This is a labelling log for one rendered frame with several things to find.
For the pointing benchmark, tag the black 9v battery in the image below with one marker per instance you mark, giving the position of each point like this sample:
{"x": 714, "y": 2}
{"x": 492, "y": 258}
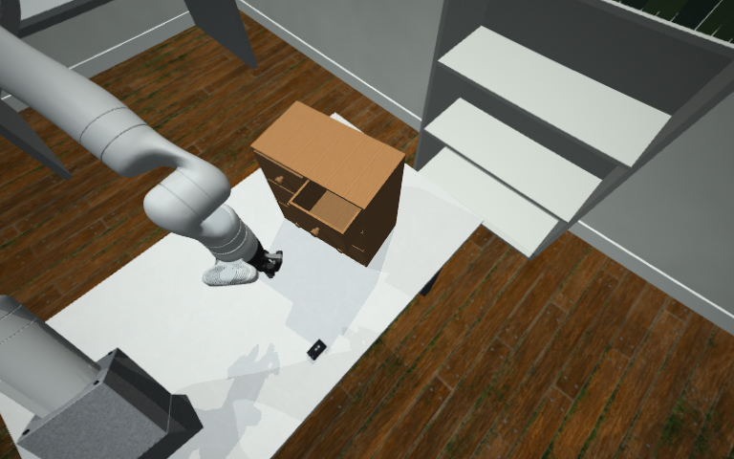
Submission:
{"x": 316, "y": 350}

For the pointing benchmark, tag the brown wooden chest of drawers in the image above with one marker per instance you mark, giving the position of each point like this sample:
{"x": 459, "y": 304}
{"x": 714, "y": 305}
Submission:
{"x": 354, "y": 166}

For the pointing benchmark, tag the brown wooden drawer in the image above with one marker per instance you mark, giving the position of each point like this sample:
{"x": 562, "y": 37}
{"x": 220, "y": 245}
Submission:
{"x": 341, "y": 222}
{"x": 282, "y": 194}
{"x": 355, "y": 253}
{"x": 279, "y": 173}
{"x": 359, "y": 242}
{"x": 289, "y": 215}

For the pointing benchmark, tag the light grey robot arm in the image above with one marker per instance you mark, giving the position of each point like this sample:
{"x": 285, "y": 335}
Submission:
{"x": 40, "y": 369}

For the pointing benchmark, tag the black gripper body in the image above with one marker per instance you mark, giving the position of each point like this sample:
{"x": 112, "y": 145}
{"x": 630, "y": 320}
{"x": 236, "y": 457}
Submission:
{"x": 259, "y": 256}

